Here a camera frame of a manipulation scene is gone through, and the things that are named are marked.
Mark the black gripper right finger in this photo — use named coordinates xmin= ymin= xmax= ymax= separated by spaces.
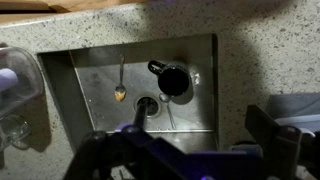
xmin=244 ymin=104 xmax=320 ymax=180

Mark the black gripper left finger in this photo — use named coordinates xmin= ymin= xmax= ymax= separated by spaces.
xmin=63 ymin=98 xmax=189 ymax=180

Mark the round sink drain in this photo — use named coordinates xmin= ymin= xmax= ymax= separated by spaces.
xmin=134 ymin=94 xmax=163 ymax=118

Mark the plain metal spoon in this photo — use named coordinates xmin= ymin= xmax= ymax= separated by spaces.
xmin=158 ymin=93 xmax=178 ymax=130

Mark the metal spoon with orange food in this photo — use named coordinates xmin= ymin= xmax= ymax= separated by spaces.
xmin=114 ymin=53 xmax=128 ymax=103

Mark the grey dish rack drip tray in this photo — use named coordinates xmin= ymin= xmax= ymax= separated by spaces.
xmin=268 ymin=93 xmax=320 ymax=134

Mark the stainless steel sink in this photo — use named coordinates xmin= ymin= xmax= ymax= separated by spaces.
xmin=37 ymin=33 xmax=219 ymax=154

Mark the clear soap dispenser bottle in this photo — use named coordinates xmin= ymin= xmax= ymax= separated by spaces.
xmin=0 ymin=46 xmax=45 ymax=151

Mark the wooden base cabinet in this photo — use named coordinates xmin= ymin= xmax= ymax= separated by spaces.
xmin=0 ymin=0 xmax=151 ymax=24

